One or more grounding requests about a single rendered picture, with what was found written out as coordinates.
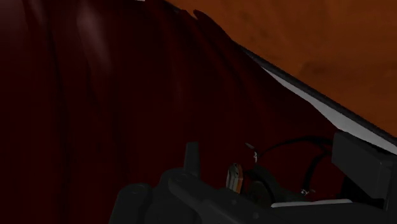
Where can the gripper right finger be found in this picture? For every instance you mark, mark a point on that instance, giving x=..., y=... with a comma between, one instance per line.
x=363, y=163

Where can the dark red draped fabric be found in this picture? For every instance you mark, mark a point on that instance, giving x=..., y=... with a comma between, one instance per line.
x=124, y=93

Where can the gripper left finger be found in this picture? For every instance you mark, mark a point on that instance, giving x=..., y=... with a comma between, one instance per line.
x=191, y=158

